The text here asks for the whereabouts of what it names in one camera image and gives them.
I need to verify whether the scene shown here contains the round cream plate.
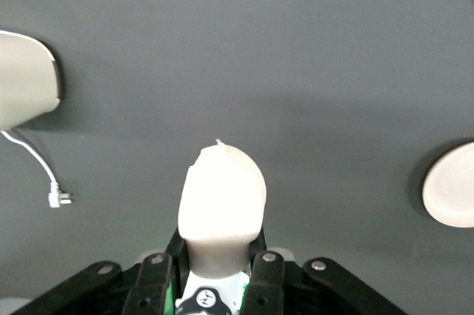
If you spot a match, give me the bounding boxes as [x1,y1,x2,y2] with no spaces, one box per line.
[421,139,474,229]

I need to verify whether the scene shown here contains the white power cable with plug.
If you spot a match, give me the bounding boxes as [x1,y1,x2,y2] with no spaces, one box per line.
[0,129,75,209]

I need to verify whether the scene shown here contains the white steamed bun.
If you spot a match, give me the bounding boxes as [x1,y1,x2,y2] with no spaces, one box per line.
[177,138,268,281]

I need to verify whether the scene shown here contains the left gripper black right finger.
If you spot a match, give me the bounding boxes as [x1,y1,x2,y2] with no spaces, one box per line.
[238,231,286,315]

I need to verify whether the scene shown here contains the cream white toaster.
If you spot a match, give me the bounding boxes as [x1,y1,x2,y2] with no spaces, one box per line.
[0,29,62,131]

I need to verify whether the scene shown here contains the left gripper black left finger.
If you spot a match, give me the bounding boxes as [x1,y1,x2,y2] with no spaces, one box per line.
[121,228,192,315]

